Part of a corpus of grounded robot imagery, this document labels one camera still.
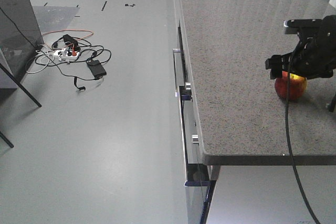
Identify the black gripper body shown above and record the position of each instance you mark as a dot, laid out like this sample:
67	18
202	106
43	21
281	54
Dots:
314	55

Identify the dark grey cabinet panel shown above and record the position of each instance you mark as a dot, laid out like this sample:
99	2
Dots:
20	39

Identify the red yellow apple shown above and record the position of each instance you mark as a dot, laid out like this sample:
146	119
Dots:
296	85

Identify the black power adapter brick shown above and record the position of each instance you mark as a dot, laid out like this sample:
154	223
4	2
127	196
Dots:
96	68

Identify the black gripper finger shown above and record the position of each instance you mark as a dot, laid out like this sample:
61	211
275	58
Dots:
277	64

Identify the steel drawer handle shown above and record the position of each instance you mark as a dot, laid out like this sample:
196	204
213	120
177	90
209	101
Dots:
175	51

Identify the white power strip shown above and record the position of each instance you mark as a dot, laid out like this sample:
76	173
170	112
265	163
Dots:
66	54

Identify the grey granite kitchen counter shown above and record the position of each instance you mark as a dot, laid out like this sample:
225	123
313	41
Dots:
242	125

